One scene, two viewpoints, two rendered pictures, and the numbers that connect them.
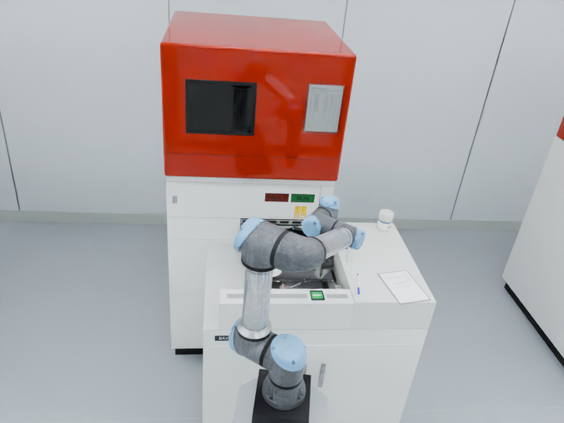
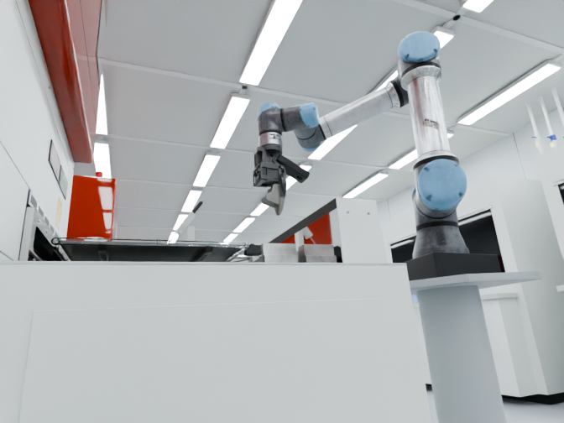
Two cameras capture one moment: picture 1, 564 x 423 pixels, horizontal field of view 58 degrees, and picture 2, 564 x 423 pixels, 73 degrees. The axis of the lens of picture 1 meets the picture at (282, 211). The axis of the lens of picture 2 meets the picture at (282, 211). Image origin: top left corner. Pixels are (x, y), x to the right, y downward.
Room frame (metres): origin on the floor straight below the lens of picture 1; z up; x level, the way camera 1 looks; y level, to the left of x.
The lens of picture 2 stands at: (1.91, 0.88, 0.72)
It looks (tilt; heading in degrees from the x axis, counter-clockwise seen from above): 17 degrees up; 256
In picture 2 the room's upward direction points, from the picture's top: 4 degrees counter-clockwise
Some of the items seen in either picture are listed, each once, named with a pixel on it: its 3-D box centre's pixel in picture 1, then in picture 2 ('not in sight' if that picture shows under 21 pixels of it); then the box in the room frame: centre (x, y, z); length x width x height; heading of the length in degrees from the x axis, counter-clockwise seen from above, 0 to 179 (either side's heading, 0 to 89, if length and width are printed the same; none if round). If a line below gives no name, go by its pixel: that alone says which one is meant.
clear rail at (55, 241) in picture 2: not in sight; (159, 243); (1.97, 0.11, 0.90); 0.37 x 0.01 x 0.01; 9
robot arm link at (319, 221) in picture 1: (320, 224); (301, 119); (1.57, -0.14, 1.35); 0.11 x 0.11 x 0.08; 62
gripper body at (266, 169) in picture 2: not in sight; (269, 167); (1.68, -0.17, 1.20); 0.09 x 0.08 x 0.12; 10
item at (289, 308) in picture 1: (284, 309); (302, 258); (1.63, -0.05, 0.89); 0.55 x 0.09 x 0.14; 99
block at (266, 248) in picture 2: not in sight; (277, 250); (1.72, 0.03, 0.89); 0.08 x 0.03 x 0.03; 9
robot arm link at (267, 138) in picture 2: not in sight; (270, 143); (1.67, -0.17, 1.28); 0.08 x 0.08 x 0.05
